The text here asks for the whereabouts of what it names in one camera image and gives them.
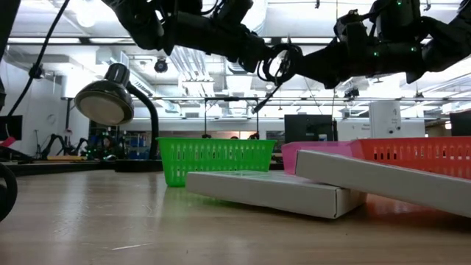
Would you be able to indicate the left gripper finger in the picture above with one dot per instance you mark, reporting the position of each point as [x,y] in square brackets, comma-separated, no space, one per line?
[254,51]

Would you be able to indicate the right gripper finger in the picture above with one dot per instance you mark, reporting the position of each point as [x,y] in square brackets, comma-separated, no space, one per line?
[316,66]

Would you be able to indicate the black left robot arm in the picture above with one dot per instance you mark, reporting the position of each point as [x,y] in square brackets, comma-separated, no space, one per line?
[140,22]

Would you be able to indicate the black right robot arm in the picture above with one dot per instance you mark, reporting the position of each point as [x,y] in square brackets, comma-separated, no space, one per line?
[445,40]

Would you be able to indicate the pink plastic bin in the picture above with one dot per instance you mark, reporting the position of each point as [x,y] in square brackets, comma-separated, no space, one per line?
[316,151]

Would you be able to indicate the black monitor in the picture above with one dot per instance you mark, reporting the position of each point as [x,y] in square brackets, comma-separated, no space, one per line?
[309,129]
[11,127]
[461,123]

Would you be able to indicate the white cabinet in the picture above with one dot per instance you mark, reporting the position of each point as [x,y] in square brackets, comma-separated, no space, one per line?
[384,119]

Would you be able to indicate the green plastic basket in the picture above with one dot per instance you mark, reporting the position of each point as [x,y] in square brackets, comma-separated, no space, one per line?
[221,154]

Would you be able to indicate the orange plastic basket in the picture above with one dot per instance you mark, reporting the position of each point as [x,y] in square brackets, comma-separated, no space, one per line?
[423,154]

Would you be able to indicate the black gooseneck desk lamp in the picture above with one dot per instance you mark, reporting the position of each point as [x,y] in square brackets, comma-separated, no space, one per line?
[105,103]

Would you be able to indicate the black background robot arms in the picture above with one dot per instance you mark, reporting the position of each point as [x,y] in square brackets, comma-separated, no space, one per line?
[55,141]

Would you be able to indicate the black ceiling camera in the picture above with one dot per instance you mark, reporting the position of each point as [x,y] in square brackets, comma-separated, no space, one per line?
[160,66]
[36,71]

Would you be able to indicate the black aluminium table frame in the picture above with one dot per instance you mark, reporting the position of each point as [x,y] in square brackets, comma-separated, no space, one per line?
[55,167]

